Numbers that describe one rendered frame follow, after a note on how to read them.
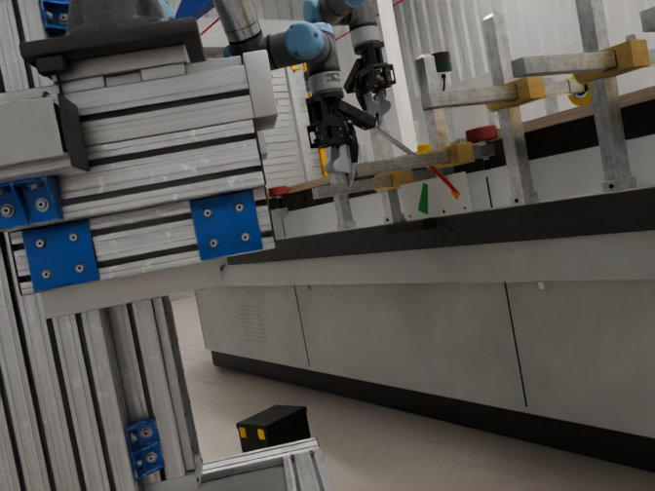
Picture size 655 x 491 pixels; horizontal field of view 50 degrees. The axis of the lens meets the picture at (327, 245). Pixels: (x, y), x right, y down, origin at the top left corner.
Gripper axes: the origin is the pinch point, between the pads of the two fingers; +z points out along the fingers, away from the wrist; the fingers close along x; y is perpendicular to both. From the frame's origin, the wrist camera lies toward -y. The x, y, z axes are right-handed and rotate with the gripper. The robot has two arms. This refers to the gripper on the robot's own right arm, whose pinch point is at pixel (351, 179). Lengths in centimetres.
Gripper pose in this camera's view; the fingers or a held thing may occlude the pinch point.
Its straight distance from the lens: 162.0
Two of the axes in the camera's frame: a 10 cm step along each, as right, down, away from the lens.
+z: 1.8, 9.8, 0.4
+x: 5.1, -0.6, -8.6
